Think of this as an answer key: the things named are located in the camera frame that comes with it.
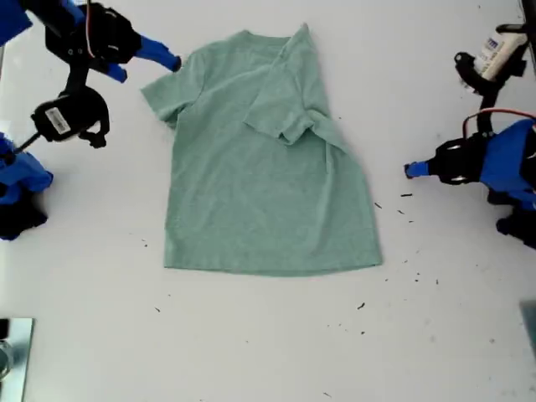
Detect red white servo wire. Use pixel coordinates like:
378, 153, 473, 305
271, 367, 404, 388
85, 0, 96, 59
461, 108, 536, 143

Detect steel base plate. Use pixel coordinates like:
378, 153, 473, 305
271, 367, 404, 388
0, 317, 35, 402

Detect green t-shirt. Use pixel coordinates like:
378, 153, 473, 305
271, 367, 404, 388
140, 23, 384, 278

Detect black camera cable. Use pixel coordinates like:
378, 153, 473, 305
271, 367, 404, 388
12, 132, 42, 152

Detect black camera stalk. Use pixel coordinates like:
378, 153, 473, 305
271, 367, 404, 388
62, 62, 91, 100
454, 50, 527, 137

